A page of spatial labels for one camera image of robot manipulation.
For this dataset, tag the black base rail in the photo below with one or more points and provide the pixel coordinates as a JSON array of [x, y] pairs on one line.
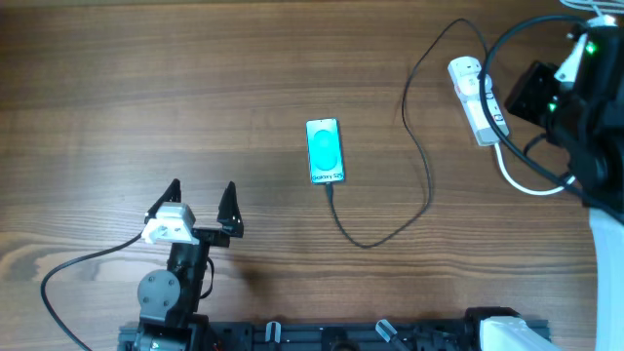
[[446, 334]]

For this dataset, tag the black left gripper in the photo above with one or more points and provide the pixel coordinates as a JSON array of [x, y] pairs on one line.
[[228, 215]]

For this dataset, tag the smartphone with blue screen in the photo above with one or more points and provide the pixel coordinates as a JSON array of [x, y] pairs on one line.
[[324, 151]]

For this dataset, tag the white power strip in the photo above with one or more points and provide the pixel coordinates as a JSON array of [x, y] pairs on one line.
[[483, 132]]

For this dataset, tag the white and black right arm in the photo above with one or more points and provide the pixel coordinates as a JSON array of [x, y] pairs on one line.
[[584, 116]]

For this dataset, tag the white USB charger plug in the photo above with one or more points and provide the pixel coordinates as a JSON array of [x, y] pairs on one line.
[[468, 87]]

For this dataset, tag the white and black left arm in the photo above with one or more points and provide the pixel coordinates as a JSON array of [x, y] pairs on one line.
[[169, 298]]

